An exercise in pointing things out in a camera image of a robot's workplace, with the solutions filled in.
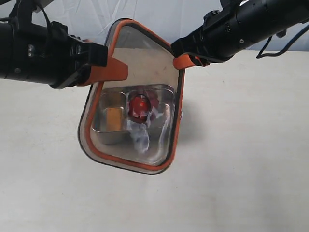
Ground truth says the steel two-compartment lunch box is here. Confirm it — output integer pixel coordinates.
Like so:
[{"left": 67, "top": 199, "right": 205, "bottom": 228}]
[{"left": 92, "top": 84, "right": 175, "bottom": 145}]

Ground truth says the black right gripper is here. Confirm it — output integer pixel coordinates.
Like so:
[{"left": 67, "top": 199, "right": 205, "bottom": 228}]
[{"left": 171, "top": 9, "right": 273, "bottom": 70}]

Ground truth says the yellow toy cheese wedge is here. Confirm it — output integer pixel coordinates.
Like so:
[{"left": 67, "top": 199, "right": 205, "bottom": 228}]
[{"left": 106, "top": 108, "right": 122, "bottom": 131}]

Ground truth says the dark lid with orange seal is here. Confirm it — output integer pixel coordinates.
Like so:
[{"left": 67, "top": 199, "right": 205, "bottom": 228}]
[{"left": 78, "top": 18, "right": 184, "bottom": 175}]

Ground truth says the blue-white backdrop cloth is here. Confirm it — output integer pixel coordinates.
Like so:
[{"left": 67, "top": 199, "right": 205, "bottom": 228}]
[{"left": 0, "top": 0, "right": 309, "bottom": 52}]

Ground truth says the red toy sausage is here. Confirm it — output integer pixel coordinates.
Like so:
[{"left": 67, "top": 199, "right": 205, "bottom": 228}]
[{"left": 146, "top": 90, "right": 159, "bottom": 108}]

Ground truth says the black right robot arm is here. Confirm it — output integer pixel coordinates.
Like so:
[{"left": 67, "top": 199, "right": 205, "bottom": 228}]
[{"left": 171, "top": 0, "right": 309, "bottom": 70}]

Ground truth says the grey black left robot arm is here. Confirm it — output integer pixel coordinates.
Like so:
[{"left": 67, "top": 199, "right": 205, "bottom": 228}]
[{"left": 0, "top": 22, "right": 128, "bottom": 89}]

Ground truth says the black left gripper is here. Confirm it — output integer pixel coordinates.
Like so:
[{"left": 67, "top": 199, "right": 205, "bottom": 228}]
[{"left": 24, "top": 21, "right": 128, "bottom": 89}]

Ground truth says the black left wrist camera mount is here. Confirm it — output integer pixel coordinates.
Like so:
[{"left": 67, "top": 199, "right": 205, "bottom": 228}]
[{"left": 9, "top": 0, "right": 53, "bottom": 29}]

